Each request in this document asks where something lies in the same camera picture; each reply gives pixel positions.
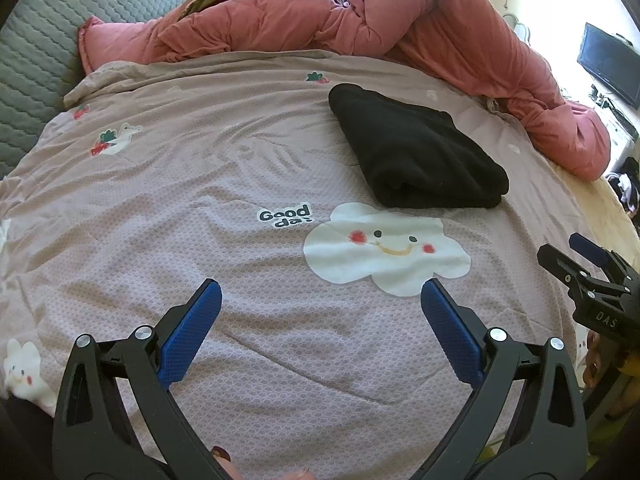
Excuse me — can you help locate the person's left hand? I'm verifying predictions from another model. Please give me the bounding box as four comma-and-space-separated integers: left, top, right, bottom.
210, 445, 317, 480

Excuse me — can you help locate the white round wall fixture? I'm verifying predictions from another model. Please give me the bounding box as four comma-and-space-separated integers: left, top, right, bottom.
504, 12, 532, 44

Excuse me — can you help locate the black monitor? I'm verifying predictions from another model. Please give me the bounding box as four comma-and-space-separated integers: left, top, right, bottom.
576, 22, 640, 111

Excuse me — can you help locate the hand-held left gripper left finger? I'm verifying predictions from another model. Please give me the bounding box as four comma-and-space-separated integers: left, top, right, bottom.
51, 279, 237, 480

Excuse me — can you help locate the person's right hand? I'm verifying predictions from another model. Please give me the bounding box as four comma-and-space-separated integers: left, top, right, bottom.
580, 332, 622, 422

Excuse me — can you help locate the black sweater with orange cuffs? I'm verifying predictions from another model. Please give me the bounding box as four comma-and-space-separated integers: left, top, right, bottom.
328, 82, 510, 209

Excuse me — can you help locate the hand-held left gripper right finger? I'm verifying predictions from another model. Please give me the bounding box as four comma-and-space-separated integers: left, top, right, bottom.
412, 277, 589, 480

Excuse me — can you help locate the grey quilted headboard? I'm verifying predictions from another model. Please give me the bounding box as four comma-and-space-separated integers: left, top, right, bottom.
0, 0, 202, 181

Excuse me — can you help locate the cream bed sheet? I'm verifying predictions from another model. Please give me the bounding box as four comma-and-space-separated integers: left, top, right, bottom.
547, 157, 640, 282

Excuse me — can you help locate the rose pink duvet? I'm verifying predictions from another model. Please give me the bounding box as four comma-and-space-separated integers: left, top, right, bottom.
77, 0, 612, 182

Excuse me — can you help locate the pink printed blanket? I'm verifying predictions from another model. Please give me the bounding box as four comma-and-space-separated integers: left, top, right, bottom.
0, 50, 608, 480

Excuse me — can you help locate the pile of dark clothes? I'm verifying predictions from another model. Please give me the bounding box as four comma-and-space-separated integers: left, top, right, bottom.
604, 155, 640, 217

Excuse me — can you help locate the yellow-green cloth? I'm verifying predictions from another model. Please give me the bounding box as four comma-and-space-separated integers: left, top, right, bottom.
477, 430, 508, 466

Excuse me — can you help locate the white cabinet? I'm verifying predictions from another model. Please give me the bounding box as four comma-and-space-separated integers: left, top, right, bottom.
602, 105, 640, 161

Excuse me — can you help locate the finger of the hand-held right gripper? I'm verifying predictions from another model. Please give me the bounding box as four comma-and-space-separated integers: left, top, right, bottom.
537, 244, 598, 302
569, 232, 640, 288

